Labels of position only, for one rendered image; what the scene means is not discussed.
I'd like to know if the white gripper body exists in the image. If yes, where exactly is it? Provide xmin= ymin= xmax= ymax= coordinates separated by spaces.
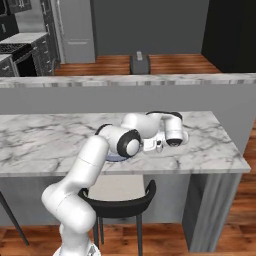
xmin=142 ymin=137 xmax=164 ymax=154

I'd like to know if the blue-grey plate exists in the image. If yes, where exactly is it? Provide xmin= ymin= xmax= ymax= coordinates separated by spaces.
xmin=107 ymin=153 xmax=134 ymax=164

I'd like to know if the black bar stool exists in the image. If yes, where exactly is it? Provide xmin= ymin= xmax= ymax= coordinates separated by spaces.
xmin=77 ymin=179 xmax=158 ymax=256

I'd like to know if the grey fridge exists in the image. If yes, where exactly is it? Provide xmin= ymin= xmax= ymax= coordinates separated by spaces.
xmin=54 ymin=0 xmax=98 ymax=65

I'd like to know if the black tall cabinet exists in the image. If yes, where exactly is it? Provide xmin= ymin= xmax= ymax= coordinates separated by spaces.
xmin=201 ymin=0 xmax=256 ymax=74

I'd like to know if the dark grey cupboard run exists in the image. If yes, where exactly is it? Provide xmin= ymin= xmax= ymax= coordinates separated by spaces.
xmin=0 ymin=0 xmax=62 ymax=78

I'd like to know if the black stool leg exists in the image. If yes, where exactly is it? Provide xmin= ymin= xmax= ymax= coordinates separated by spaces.
xmin=0 ymin=191 xmax=30 ymax=247

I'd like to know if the black stove with oven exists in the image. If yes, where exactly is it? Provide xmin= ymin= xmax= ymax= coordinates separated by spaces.
xmin=0 ymin=42 xmax=38 ymax=78

